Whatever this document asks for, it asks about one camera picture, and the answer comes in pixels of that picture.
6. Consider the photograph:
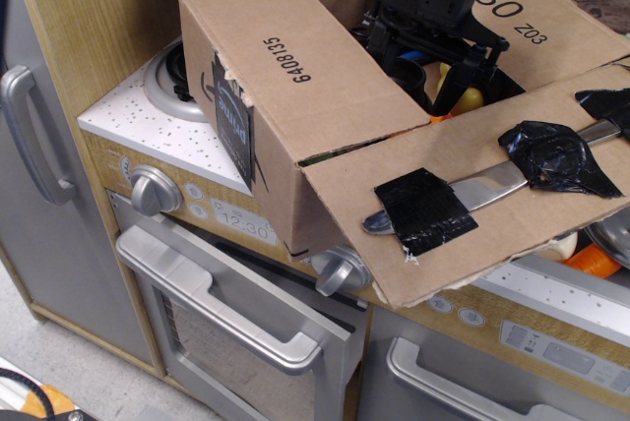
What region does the black cable bottom left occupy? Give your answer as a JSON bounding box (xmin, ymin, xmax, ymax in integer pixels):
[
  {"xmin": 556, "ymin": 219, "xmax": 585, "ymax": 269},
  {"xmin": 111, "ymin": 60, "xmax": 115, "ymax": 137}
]
[{"xmin": 0, "ymin": 366, "xmax": 57, "ymax": 418}]

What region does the large brown cardboard box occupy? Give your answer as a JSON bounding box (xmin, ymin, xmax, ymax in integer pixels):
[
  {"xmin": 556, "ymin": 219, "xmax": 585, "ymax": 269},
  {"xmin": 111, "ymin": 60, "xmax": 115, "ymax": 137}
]
[{"xmin": 179, "ymin": 0, "xmax": 629, "ymax": 308}]

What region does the grey toy fridge door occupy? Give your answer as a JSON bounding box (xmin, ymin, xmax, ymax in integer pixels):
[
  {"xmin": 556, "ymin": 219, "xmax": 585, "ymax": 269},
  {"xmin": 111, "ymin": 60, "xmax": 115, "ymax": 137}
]
[{"xmin": 1, "ymin": 0, "xmax": 155, "ymax": 367}]

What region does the silver stove burner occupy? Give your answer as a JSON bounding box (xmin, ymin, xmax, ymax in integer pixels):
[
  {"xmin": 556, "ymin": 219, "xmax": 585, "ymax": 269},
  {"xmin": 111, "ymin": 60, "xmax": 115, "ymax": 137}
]
[{"xmin": 144, "ymin": 39, "xmax": 208, "ymax": 123}]

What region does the right silver oven knob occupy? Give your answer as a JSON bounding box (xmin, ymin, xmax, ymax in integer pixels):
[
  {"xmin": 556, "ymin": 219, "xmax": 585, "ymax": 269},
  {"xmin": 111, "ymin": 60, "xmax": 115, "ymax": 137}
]
[{"xmin": 308, "ymin": 245, "xmax": 372, "ymax": 296}]

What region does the toy oven door with handle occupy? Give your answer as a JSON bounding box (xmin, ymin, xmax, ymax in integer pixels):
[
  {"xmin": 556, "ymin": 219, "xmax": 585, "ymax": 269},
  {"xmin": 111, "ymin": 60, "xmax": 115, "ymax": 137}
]
[{"xmin": 109, "ymin": 193, "xmax": 368, "ymax": 420}]

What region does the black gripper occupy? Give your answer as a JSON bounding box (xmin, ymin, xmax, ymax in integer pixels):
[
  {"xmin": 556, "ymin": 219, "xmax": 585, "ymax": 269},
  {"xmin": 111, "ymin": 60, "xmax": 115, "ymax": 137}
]
[{"xmin": 364, "ymin": 0, "xmax": 509, "ymax": 116}]

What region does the toy dishwasher door with handle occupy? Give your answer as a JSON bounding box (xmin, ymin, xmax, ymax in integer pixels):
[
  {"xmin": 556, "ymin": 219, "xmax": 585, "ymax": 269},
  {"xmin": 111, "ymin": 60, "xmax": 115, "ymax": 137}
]
[{"xmin": 357, "ymin": 308, "xmax": 629, "ymax": 420}]

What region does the orange toy carrot in box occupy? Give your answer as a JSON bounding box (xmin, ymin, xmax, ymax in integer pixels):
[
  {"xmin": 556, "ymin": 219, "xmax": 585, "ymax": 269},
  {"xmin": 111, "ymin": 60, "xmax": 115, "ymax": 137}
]
[{"xmin": 384, "ymin": 112, "xmax": 459, "ymax": 140}]

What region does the black prime tape label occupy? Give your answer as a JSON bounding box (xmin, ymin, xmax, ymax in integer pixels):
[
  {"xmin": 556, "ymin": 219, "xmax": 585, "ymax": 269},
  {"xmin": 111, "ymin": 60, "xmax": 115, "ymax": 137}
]
[{"xmin": 209, "ymin": 51, "xmax": 269, "ymax": 191}]

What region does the black tape patch on knife tip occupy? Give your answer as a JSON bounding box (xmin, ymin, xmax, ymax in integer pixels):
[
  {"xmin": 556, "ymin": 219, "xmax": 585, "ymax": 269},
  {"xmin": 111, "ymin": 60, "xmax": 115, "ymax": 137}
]
[{"xmin": 374, "ymin": 168, "xmax": 478, "ymax": 257}]

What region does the black tape patch right edge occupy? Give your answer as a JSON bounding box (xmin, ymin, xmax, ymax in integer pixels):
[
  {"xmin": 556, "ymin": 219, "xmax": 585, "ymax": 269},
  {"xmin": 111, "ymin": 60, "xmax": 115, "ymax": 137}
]
[{"xmin": 574, "ymin": 89, "xmax": 629, "ymax": 144}]

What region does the wooden toy kitchen unit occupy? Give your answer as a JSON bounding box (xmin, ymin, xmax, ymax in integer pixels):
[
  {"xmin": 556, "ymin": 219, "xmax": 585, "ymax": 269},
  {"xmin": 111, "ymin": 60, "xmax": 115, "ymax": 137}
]
[{"xmin": 26, "ymin": 0, "xmax": 629, "ymax": 408}]

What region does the silver table knife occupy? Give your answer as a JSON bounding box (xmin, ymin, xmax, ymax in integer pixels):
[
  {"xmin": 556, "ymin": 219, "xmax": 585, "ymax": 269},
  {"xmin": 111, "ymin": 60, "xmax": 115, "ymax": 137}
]
[{"xmin": 362, "ymin": 119, "xmax": 621, "ymax": 235}]

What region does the orange toy carrot in sink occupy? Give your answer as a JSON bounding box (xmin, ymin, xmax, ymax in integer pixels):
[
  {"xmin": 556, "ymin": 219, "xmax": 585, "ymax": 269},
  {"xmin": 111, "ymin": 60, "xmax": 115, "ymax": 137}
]
[{"xmin": 564, "ymin": 243, "xmax": 622, "ymax": 278}]

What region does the crumpled black tape patch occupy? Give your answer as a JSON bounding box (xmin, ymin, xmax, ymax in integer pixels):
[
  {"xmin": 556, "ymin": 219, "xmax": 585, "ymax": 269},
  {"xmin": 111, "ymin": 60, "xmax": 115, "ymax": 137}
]
[{"xmin": 498, "ymin": 121, "xmax": 622, "ymax": 199}]

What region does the blue plastic handle tool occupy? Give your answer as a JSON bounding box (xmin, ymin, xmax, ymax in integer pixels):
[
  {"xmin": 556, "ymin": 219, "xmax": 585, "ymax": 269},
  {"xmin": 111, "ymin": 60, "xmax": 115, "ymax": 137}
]
[{"xmin": 399, "ymin": 50, "xmax": 426, "ymax": 60}]

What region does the silver oven knob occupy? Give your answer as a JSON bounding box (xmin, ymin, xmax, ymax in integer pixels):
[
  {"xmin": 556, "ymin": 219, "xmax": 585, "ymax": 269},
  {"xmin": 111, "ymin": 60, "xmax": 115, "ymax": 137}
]
[
  {"xmin": 308, "ymin": 245, "xmax": 372, "ymax": 296},
  {"xmin": 130, "ymin": 164, "xmax": 183, "ymax": 217}
]

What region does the left silver oven knob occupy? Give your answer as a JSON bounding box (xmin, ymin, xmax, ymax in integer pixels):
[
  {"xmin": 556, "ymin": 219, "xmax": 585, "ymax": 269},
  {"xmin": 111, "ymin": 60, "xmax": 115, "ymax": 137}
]
[{"xmin": 130, "ymin": 164, "xmax": 183, "ymax": 217}]

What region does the orange object bottom left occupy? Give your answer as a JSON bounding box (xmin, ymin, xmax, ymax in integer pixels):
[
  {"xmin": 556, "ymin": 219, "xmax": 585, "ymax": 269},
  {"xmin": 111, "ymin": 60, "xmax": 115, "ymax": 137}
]
[{"xmin": 20, "ymin": 385, "xmax": 75, "ymax": 419}]

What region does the silver metal pan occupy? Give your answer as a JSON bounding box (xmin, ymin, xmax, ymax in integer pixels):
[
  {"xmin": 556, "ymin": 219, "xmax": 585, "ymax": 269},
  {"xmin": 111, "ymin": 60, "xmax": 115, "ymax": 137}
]
[{"xmin": 586, "ymin": 208, "xmax": 630, "ymax": 268}]

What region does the black round device with silver base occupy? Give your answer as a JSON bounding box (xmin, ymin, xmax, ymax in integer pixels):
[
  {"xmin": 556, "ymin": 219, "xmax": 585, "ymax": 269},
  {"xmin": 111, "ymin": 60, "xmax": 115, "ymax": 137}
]
[{"xmin": 388, "ymin": 58, "xmax": 433, "ymax": 111}]

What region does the yellow rubber duck toy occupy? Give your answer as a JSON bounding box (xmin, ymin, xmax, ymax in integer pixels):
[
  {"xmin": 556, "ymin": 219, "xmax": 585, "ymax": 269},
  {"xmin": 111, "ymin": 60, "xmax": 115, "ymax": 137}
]
[{"xmin": 437, "ymin": 63, "xmax": 485, "ymax": 116}]

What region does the cream toy food piece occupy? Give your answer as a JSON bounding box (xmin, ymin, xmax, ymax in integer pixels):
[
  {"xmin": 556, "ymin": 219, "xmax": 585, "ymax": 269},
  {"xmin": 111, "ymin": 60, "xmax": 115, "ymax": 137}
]
[{"xmin": 540, "ymin": 232, "xmax": 578, "ymax": 262}]

